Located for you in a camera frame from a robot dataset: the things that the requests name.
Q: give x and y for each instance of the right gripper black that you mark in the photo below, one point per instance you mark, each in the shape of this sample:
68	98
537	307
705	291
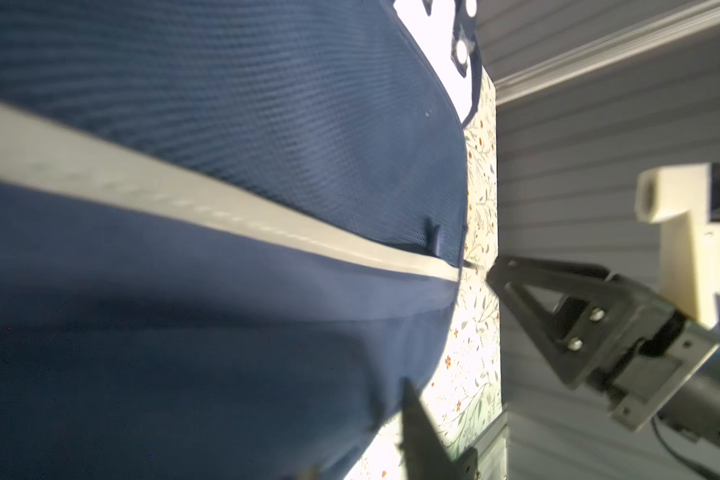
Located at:
602	329

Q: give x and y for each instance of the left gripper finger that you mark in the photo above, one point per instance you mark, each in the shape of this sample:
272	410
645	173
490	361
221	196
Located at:
425	457

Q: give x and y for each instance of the navy blue student backpack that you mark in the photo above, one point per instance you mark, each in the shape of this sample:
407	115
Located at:
229	230

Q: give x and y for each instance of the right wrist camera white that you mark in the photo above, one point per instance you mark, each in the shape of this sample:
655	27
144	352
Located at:
684	202

